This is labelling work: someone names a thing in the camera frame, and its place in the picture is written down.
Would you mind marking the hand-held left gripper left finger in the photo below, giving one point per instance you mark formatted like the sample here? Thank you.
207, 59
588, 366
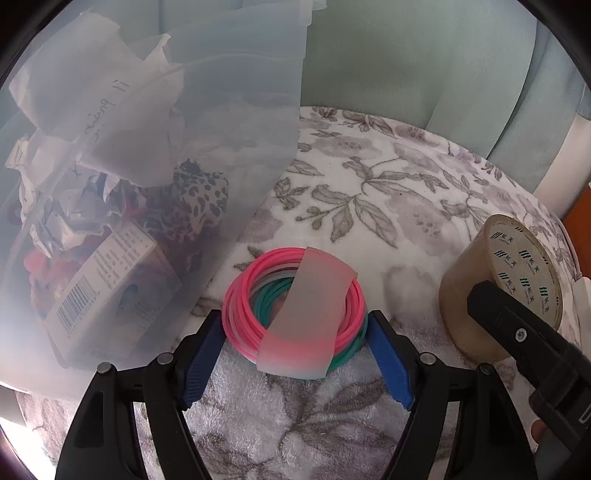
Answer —
203, 360

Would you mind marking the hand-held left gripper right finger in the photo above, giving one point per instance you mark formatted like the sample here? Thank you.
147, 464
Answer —
390, 364

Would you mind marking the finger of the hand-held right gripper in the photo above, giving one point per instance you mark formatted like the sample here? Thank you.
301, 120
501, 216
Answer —
508, 323

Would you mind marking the brown packing tape roll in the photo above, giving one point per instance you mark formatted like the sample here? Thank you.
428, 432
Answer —
466, 304

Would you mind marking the small cardboard box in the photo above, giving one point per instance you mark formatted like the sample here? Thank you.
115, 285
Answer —
106, 295

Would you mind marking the leopard print scrunchie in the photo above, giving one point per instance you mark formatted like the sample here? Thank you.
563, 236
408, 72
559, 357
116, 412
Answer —
203, 194

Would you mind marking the clear plastic storage container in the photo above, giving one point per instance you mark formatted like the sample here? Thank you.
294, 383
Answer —
258, 138

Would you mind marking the white paper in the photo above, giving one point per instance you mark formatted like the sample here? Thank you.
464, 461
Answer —
92, 115

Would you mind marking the person's right hand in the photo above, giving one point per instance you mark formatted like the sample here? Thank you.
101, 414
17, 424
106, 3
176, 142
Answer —
538, 431

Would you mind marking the white power strip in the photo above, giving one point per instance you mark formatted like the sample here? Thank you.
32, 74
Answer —
582, 286

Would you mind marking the brown wooden furniture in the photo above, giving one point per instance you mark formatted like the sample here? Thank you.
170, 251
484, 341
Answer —
581, 203

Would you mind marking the floral blanket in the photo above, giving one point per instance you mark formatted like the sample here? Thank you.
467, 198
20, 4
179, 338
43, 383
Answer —
369, 194

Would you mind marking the green curtain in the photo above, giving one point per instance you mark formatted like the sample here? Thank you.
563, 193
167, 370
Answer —
415, 55

